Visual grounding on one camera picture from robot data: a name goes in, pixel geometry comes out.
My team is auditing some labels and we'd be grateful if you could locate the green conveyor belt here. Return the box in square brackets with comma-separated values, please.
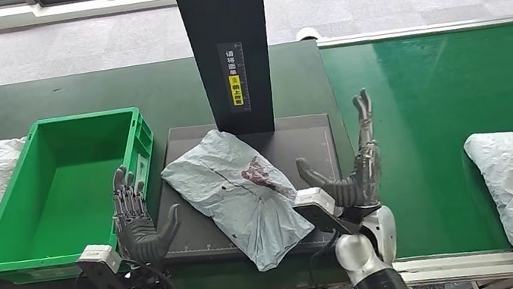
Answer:
[318, 18, 513, 275]

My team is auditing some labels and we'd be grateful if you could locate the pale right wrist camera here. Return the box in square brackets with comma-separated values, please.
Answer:
[291, 182, 352, 245]

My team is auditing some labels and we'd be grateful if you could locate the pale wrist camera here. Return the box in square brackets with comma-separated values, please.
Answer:
[73, 239, 129, 289]
[291, 182, 352, 245]

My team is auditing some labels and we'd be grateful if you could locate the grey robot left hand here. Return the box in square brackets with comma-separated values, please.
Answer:
[104, 157, 188, 269]

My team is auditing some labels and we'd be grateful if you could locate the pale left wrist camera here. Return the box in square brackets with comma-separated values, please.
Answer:
[73, 239, 129, 289]

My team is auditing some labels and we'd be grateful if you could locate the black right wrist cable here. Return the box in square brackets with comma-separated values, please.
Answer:
[303, 232, 348, 289]

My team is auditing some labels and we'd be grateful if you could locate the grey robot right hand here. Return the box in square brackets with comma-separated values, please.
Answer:
[286, 87, 390, 218]

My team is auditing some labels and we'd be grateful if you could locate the white conveyor roller end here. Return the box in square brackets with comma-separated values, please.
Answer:
[294, 25, 321, 44]

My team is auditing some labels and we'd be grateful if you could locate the yellow black label sticker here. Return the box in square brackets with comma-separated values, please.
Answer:
[216, 39, 253, 116]

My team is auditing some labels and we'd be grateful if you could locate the green plastic crate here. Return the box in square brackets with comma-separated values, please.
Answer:
[0, 103, 174, 289]

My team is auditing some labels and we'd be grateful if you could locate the aluminium conveyor frame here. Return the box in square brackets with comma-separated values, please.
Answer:
[314, 11, 513, 289]

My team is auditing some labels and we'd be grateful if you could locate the black inbound scanner machine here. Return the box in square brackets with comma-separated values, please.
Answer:
[125, 0, 354, 275]

